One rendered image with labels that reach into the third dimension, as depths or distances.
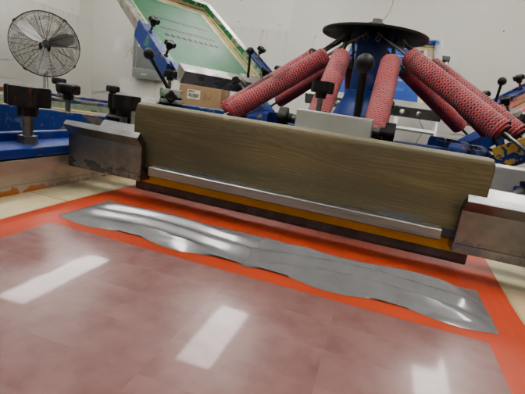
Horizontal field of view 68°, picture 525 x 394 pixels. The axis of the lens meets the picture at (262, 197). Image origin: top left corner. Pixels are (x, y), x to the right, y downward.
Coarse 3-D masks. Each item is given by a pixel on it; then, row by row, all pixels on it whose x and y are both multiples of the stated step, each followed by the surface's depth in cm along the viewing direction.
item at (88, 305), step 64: (128, 192) 45; (0, 256) 26; (64, 256) 27; (128, 256) 29; (192, 256) 30; (0, 320) 19; (64, 320) 20; (128, 320) 21; (0, 384) 16; (64, 384) 16
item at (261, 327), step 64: (384, 256) 37; (192, 320) 22; (256, 320) 23; (320, 320) 24; (384, 320) 25; (512, 320) 28; (128, 384) 17; (192, 384) 17; (256, 384) 18; (320, 384) 18; (384, 384) 19; (448, 384) 20; (512, 384) 20
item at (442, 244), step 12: (144, 180) 45; (156, 180) 44; (192, 192) 43; (204, 192) 43; (216, 192) 42; (252, 204) 41; (264, 204) 41; (276, 204) 40; (300, 216) 40; (312, 216) 39; (324, 216) 39; (360, 228) 38; (372, 228) 38; (384, 228) 37; (408, 240) 37; (420, 240) 36; (432, 240) 36; (444, 240) 36
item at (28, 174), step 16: (0, 160) 37; (16, 160) 38; (32, 160) 40; (48, 160) 42; (64, 160) 44; (0, 176) 37; (16, 176) 38; (32, 176) 40; (48, 176) 42; (64, 176) 44; (80, 176) 47; (96, 176) 50; (0, 192) 37; (16, 192) 39
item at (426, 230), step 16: (160, 176) 41; (176, 176) 41; (192, 176) 40; (224, 192) 39; (240, 192) 39; (256, 192) 38; (272, 192) 38; (304, 208) 37; (320, 208) 36; (336, 208) 36; (352, 208) 36; (368, 224) 35; (384, 224) 35; (400, 224) 34; (416, 224) 34; (432, 224) 35
